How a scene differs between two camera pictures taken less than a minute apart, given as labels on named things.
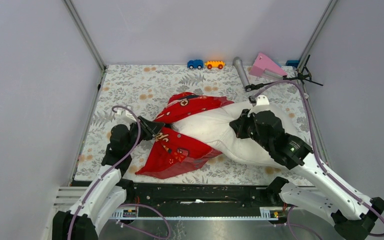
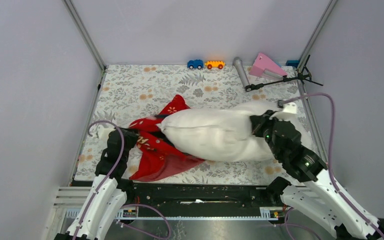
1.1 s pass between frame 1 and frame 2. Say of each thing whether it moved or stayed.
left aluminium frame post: stayed
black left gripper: moved
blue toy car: stayed
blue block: stayed
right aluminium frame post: stayed
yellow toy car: stayed
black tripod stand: stayed
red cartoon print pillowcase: moved
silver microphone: stayed
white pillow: moved
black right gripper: moved
